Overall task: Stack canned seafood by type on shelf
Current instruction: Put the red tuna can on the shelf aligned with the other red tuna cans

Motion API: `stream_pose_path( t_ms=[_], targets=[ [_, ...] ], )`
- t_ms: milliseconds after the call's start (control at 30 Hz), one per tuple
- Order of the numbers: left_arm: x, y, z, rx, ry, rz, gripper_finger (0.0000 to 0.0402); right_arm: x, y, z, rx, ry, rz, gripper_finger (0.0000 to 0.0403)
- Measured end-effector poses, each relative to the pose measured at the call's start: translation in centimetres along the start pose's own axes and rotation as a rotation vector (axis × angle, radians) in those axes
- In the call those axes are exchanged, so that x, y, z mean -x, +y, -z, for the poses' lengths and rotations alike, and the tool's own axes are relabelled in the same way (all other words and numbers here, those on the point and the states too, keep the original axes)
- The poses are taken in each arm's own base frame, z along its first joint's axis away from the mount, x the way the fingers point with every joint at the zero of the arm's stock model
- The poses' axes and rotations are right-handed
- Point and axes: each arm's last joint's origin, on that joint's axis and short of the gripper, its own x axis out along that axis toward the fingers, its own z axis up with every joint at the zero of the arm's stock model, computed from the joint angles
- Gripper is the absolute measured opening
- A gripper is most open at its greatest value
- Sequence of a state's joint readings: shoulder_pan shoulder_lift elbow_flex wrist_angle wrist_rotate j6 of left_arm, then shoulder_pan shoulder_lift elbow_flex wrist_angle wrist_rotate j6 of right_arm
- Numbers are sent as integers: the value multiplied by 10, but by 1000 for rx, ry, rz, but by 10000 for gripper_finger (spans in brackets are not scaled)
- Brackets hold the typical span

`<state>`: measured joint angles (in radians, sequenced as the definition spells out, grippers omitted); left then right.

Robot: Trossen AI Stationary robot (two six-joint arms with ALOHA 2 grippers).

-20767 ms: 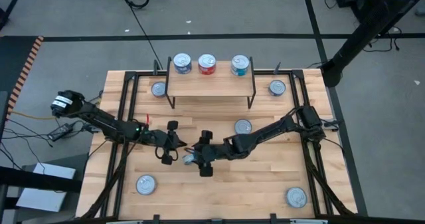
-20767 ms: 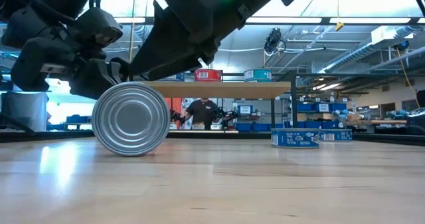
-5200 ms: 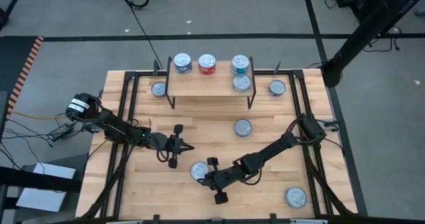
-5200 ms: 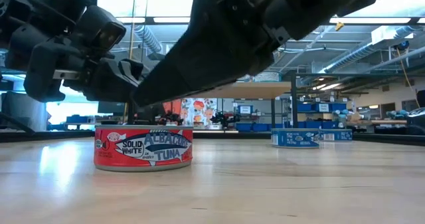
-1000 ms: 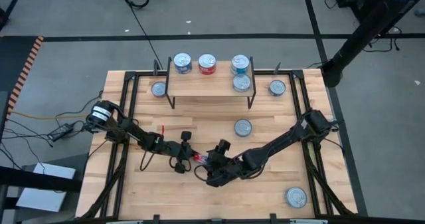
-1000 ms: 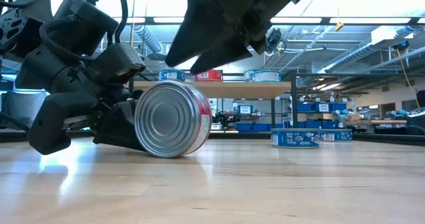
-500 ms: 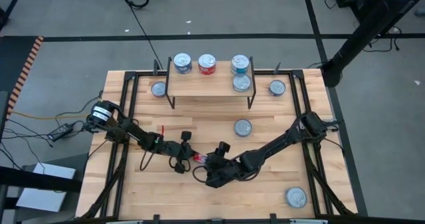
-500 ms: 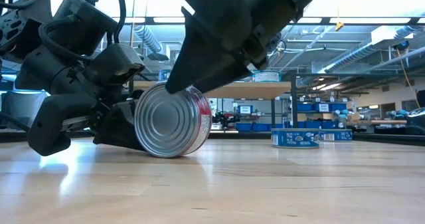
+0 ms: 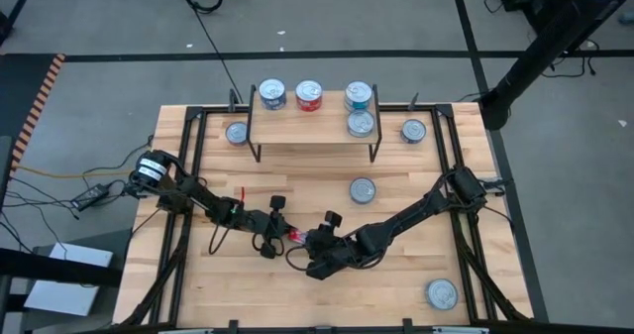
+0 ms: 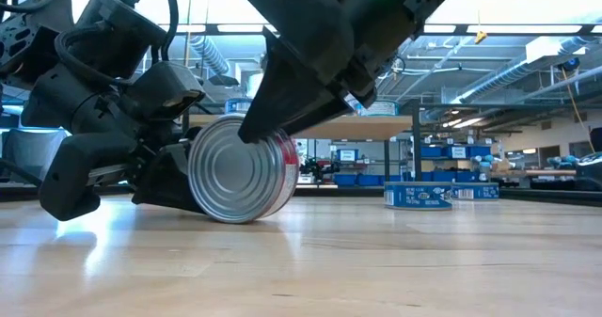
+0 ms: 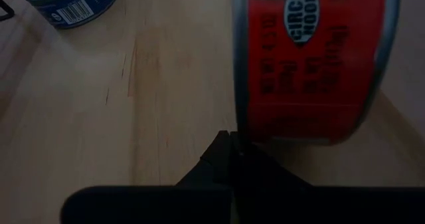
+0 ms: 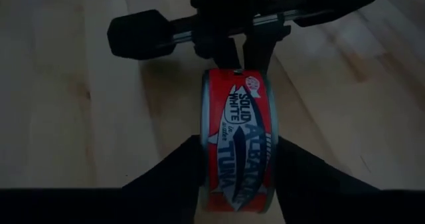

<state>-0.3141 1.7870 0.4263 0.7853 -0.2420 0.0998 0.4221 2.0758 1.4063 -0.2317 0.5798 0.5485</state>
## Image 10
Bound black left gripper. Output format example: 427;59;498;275
23;65;208;223

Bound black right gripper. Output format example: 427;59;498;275
233;0;415;145

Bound red label tuna can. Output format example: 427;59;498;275
186;113;301;225

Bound wooden shelf black metal legs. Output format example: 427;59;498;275
182;99;424;182

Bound background black robot arms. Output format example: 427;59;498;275
300;156;340;182

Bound grey cloth cover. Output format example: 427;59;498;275
2;128;67;180

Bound background wooden table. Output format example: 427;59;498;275
488;168;578;177

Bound black domed object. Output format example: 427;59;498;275
576;151;602;182

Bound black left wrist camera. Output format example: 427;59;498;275
126;60;207;123

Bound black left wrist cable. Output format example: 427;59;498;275
96;0;181;64

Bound black metal table frame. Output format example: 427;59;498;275
0;184;602;209

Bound yellow hanging cord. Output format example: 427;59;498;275
562;67;596;153

